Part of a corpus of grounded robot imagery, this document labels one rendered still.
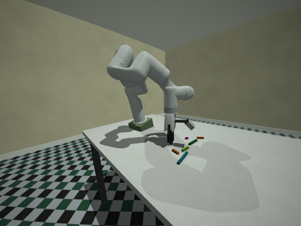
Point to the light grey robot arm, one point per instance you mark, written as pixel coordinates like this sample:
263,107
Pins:
133,75

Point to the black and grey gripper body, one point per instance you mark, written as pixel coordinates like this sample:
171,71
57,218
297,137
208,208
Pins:
169,120

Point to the turquoise rod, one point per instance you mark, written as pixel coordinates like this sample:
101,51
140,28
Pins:
181,159

